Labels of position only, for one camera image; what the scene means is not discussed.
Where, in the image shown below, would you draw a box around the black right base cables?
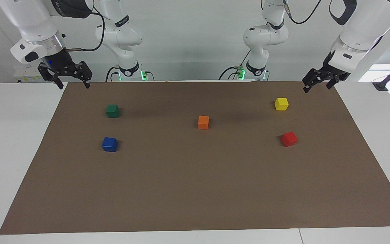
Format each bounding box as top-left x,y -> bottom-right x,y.
105,66 -> 155,82

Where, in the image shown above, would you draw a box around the brown table mat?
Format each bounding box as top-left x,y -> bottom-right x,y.
0,81 -> 390,235

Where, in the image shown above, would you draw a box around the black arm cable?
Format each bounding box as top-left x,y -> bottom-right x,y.
282,0 -> 323,25
65,12 -> 106,52

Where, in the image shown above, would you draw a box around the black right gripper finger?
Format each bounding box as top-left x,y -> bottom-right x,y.
74,61 -> 93,89
38,63 -> 64,90

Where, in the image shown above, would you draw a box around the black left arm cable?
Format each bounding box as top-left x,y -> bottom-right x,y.
282,0 -> 323,25

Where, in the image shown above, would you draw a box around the black base cables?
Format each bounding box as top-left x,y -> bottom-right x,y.
105,66 -> 155,82
219,51 -> 250,81

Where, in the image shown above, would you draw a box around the blue cube block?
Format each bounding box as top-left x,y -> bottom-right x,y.
101,137 -> 118,153

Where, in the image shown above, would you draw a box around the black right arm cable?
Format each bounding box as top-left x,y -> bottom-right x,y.
65,12 -> 106,52

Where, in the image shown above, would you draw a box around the green cube block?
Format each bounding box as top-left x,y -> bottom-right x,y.
106,104 -> 120,119

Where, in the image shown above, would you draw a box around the black left base cables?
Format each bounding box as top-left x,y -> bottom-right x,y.
219,51 -> 250,81

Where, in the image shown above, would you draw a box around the yellow cube block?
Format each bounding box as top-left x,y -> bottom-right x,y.
274,97 -> 289,111

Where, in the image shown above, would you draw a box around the red cube block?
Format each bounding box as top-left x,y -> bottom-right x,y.
281,131 -> 299,147

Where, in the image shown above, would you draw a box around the white box with yellow label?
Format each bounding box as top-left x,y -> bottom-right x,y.
14,64 -> 44,83

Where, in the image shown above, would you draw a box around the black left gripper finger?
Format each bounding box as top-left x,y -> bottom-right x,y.
302,68 -> 325,94
326,75 -> 342,90

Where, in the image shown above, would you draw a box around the orange cube block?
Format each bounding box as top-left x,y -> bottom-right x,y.
197,115 -> 210,130

